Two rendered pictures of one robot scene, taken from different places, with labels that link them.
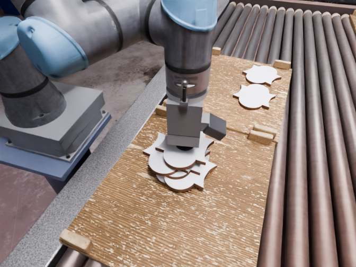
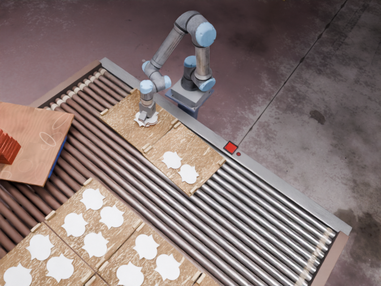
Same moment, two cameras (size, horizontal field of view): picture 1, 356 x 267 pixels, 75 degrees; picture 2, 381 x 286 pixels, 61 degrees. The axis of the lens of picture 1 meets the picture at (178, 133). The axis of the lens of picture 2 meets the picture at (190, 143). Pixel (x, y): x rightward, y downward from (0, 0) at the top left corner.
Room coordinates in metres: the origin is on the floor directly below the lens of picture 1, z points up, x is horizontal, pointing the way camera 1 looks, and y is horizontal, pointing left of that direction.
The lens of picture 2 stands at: (0.89, -1.19, 2.72)
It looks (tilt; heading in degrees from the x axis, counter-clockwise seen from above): 57 degrees down; 101
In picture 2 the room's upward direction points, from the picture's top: 8 degrees clockwise
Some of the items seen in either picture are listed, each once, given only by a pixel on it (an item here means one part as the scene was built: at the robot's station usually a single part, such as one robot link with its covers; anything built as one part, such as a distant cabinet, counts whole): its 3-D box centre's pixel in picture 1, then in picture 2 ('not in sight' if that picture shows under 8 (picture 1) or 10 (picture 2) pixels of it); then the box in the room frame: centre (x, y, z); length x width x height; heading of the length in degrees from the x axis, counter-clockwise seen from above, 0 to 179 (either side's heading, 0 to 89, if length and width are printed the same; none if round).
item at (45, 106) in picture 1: (30, 95); (191, 78); (0.51, 0.40, 1.01); 0.15 x 0.15 x 0.10
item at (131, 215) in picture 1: (184, 185); (139, 119); (0.29, -0.02, 0.93); 0.41 x 0.35 x 0.02; 158
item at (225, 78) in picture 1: (232, 88); (185, 157); (0.67, -0.19, 0.93); 0.41 x 0.35 x 0.02; 156
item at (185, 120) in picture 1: (197, 112); (145, 109); (0.34, -0.04, 1.09); 0.12 x 0.09 x 0.16; 82
